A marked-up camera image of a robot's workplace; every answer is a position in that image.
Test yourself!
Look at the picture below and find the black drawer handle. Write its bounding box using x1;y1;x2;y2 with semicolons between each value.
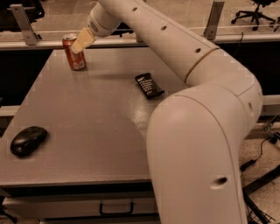
99;202;134;217

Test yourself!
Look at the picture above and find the black office chair centre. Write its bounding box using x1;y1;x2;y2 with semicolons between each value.
113;22;133;37

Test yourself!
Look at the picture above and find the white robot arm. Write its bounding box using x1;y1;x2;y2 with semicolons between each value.
87;0;263;224

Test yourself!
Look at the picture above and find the left metal bracket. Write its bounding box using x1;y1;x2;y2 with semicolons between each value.
10;4;39;46

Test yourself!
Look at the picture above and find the black snack bar wrapper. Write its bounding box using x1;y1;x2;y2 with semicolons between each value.
135;73;165;99

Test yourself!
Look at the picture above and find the black computer mouse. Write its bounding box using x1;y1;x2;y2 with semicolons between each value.
10;126;48;158

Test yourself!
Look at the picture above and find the metal bracket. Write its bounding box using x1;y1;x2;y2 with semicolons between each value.
10;4;39;46
203;1;225;40

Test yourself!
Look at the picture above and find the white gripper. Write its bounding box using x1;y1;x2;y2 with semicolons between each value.
71;3;120;54

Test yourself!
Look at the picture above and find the black office chair right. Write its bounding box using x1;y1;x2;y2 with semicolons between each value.
231;0;279;32

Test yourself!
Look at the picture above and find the right metal bracket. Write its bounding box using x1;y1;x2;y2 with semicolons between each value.
203;1;225;40

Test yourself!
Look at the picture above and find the grey cabinet drawer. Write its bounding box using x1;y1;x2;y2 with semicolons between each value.
3;192;158;220

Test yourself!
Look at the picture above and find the black power adapter cable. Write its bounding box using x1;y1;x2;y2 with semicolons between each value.
238;136;278;187

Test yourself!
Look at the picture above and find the black hanging cable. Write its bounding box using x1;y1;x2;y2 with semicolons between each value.
231;31;244;58

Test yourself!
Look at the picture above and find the red coke can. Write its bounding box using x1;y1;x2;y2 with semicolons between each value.
62;34;87;71

